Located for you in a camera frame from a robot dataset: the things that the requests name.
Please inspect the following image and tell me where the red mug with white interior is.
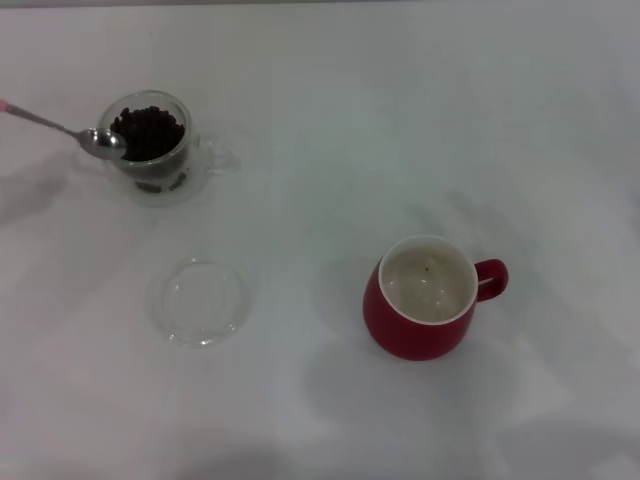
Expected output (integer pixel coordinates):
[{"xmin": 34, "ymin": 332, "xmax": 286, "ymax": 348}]
[{"xmin": 362, "ymin": 233, "xmax": 511, "ymax": 363}]

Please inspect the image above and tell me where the pink handled metal spoon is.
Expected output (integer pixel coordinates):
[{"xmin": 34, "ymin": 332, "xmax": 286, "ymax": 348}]
[{"xmin": 0, "ymin": 98, "xmax": 128, "ymax": 163}]

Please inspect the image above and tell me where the coffee beans pile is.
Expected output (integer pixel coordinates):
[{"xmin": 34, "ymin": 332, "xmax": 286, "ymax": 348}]
[{"xmin": 110, "ymin": 105, "xmax": 187, "ymax": 163}]

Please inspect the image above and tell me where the clear glass saucer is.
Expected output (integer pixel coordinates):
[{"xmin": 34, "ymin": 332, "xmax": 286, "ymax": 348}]
[{"xmin": 146, "ymin": 256, "xmax": 249, "ymax": 350}]

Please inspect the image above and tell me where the clear glass cup with handle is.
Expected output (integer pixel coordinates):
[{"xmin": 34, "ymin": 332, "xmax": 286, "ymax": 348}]
[{"xmin": 96, "ymin": 89, "xmax": 242, "ymax": 208}]

